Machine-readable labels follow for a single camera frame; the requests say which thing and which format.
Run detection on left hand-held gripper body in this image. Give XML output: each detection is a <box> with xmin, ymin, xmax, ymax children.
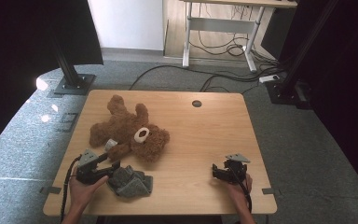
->
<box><xmin>76</xmin><ymin>148</ymin><xmax>113</xmax><ymax>185</ymax></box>

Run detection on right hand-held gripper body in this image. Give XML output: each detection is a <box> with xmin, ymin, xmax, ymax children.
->
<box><xmin>222</xmin><ymin>152</ymin><xmax>251</xmax><ymax>185</ymax></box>

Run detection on grey fluffy towel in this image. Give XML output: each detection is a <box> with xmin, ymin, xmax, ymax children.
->
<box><xmin>106</xmin><ymin>164</ymin><xmax>154</xmax><ymax>198</ymax></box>

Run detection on brown teddy bear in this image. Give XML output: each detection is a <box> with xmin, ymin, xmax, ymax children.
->
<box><xmin>89</xmin><ymin>94</ymin><xmax>171</xmax><ymax>163</ymax></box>

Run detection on person's left hand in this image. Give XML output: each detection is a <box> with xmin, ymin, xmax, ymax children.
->
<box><xmin>69</xmin><ymin>175</ymin><xmax>110</xmax><ymax>208</ymax></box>

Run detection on person's right hand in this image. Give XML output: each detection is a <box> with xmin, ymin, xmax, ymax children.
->
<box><xmin>227</xmin><ymin>173</ymin><xmax>254</xmax><ymax>208</ymax></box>

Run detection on grey tape strip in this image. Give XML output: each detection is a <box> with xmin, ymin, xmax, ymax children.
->
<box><xmin>39</xmin><ymin>186</ymin><xmax>62</xmax><ymax>196</ymax></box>
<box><xmin>261</xmin><ymin>187</ymin><xmax>282</xmax><ymax>196</ymax></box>

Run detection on white power strip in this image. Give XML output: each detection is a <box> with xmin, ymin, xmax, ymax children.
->
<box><xmin>258</xmin><ymin>74</ymin><xmax>281</xmax><ymax>84</ymax></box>

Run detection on black metal stand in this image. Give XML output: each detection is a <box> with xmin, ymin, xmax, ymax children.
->
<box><xmin>265</xmin><ymin>0</ymin><xmax>339</xmax><ymax>110</ymax></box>
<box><xmin>48</xmin><ymin>31</ymin><xmax>97</xmax><ymax>96</ymax></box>

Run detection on black curtain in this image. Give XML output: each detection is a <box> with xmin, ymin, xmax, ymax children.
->
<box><xmin>0</xmin><ymin>0</ymin><xmax>104</xmax><ymax>160</ymax></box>
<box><xmin>260</xmin><ymin>0</ymin><xmax>358</xmax><ymax>202</ymax></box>

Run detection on left hand-held gripper black cable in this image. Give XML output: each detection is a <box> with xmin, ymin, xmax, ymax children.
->
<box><xmin>60</xmin><ymin>154</ymin><xmax>82</xmax><ymax>223</ymax></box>

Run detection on hand-held gripper black cable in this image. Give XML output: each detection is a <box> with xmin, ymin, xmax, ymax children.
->
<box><xmin>60</xmin><ymin>154</ymin><xmax>82</xmax><ymax>223</ymax></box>
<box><xmin>227</xmin><ymin>167</ymin><xmax>254</xmax><ymax>213</ymax></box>

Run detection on right hand-held gripper black cable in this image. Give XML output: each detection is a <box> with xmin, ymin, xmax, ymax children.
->
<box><xmin>227</xmin><ymin>167</ymin><xmax>254</xmax><ymax>213</ymax></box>

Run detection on long black floor cable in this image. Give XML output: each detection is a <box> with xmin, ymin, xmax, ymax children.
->
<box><xmin>129</xmin><ymin>63</ymin><xmax>281</xmax><ymax>93</ymax></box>

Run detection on tangled black cables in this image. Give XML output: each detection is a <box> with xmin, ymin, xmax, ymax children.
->
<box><xmin>188</xmin><ymin>4</ymin><xmax>282</xmax><ymax>73</ymax></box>

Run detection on white desk frame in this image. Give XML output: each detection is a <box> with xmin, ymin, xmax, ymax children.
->
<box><xmin>180</xmin><ymin>0</ymin><xmax>298</xmax><ymax>73</ymax></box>

